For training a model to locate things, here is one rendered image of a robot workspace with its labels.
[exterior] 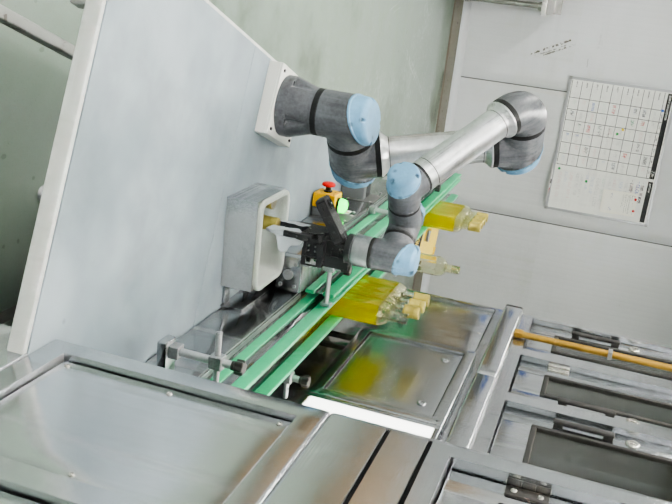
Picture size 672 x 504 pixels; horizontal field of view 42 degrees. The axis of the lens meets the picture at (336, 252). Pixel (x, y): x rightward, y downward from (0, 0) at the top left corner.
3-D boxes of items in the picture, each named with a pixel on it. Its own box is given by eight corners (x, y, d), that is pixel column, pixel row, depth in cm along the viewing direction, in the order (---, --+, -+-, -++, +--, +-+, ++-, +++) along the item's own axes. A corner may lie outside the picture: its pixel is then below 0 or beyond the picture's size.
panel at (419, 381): (229, 491, 172) (393, 540, 163) (230, 478, 172) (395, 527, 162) (361, 334, 254) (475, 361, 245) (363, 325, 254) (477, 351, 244)
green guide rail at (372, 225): (307, 265, 223) (336, 272, 221) (308, 262, 223) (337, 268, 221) (446, 156, 382) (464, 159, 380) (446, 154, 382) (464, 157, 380)
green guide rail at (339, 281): (304, 292, 225) (333, 298, 223) (305, 288, 225) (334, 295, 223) (443, 173, 385) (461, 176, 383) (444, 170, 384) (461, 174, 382)
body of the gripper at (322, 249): (297, 263, 203) (345, 274, 200) (300, 228, 200) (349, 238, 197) (308, 254, 210) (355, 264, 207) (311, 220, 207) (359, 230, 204)
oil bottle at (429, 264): (385, 265, 313) (456, 280, 306) (387, 251, 310) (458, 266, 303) (390, 259, 318) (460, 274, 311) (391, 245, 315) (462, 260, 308)
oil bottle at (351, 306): (310, 311, 235) (385, 328, 229) (312, 291, 233) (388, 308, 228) (317, 304, 240) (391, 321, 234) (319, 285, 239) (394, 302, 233)
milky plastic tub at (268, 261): (221, 286, 206) (255, 294, 204) (228, 196, 199) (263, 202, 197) (251, 266, 222) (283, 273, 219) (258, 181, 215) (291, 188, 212)
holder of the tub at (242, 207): (219, 306, 208) (248, 313, 206) (227, 196, 199) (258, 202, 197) (248, 285, 223) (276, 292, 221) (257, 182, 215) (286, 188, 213)
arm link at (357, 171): (324, 120, 218) (542, 101, 216) (330, 161, 230) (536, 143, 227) (326, 154, 211) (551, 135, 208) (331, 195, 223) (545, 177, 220)
